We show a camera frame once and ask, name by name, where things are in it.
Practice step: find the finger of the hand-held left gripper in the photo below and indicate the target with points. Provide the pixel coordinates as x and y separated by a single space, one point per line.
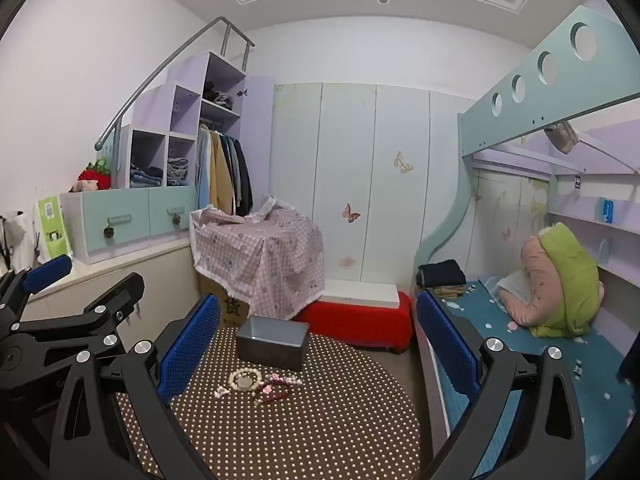
115 302
47 271

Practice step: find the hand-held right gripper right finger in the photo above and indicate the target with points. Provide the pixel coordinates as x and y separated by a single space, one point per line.
445 345

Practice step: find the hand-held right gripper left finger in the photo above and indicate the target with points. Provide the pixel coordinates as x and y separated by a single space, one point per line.
190 342

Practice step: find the small silver earring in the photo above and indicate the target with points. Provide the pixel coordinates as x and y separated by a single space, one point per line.
218 391

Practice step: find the grey metal box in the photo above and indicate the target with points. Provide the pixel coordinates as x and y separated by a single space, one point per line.
270 347

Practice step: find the pink flower hair clip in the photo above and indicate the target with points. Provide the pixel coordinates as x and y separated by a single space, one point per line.
272 377

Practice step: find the green and white bag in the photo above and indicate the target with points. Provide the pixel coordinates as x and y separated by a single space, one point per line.
52 225

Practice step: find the cream low cabinet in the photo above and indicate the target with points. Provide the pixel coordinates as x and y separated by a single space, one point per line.
150 270

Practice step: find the white plastic bag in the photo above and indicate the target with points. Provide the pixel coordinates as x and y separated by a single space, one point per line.
12 235

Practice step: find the folded brown cloth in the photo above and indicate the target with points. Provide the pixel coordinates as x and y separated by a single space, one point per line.
450 291

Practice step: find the brown cardboard box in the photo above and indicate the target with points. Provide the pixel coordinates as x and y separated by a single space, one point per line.
235 310

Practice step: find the blue printed bed sheet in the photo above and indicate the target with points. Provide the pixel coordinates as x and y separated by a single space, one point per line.
500 322

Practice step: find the folded black clothes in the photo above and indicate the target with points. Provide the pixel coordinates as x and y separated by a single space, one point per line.
440 272

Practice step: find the wide teal drawer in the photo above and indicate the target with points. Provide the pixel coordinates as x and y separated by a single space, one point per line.
115 220

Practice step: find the red storage box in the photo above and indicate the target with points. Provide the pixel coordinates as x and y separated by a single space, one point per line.
360 322

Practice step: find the white pillow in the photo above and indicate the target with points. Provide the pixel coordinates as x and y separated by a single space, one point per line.
512 284

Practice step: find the red strawberry plush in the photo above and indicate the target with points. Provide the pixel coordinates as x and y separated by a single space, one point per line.
95 175

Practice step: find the narrow teal drawer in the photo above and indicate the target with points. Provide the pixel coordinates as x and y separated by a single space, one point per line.
172 210

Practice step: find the pink printed pillow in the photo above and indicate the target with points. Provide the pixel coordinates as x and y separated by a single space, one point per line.
535 280

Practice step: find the pink checked cloth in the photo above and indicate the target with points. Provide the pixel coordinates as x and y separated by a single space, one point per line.
270 250

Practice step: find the pink flower sticker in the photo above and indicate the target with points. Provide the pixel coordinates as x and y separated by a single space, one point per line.
346 261

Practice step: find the brown polka dot tablecloth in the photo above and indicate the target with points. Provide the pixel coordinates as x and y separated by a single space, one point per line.
310 425

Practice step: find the pink butterfly sticker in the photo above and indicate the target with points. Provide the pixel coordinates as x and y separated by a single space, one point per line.
350 212

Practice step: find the row of hanging clothes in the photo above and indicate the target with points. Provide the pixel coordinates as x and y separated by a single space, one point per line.
225 170

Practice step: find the purple bed shelf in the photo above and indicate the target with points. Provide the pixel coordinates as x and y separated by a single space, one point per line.
595 237

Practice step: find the beige butterfly sticker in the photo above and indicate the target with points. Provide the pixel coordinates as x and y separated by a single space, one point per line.
402 162

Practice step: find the purple stair cabinet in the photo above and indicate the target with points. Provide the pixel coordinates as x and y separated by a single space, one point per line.
150 105

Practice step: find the small blue box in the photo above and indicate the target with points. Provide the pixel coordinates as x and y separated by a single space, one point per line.
608 210

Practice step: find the dark clothes pile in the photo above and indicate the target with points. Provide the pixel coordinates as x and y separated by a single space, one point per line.
217 97

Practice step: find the white wardrobe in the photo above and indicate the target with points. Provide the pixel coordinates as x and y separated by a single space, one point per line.
345 135

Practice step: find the grey metal handrail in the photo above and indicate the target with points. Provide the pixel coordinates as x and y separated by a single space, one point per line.
165 65

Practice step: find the grey clip lamp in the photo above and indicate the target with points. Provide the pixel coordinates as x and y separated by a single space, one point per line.
562 136

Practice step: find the teal bunk bed frame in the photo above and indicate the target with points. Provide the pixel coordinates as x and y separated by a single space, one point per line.
530 100

